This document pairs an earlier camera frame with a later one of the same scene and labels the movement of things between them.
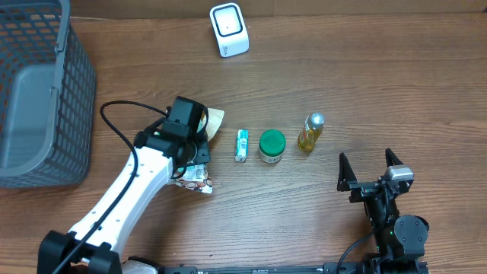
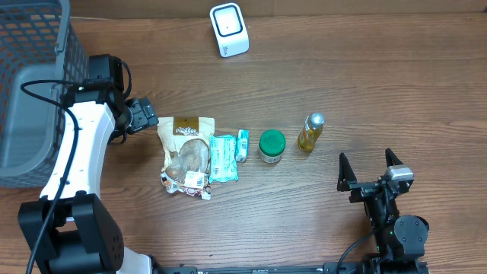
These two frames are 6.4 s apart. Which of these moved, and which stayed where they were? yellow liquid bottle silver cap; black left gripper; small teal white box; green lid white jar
Moved: black left gripper
Stayed: yellow liquid bottle silver cap; small teal white box; green lid white jar
